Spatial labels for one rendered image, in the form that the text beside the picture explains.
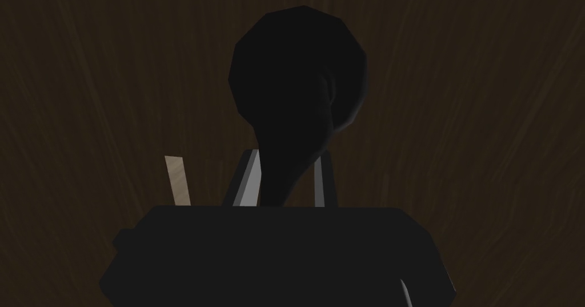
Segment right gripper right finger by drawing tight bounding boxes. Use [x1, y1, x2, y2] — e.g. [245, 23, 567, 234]
[313, 151, 339, 208]

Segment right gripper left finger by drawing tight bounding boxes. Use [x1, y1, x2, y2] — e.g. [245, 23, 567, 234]
[222, 149, 262, 208]

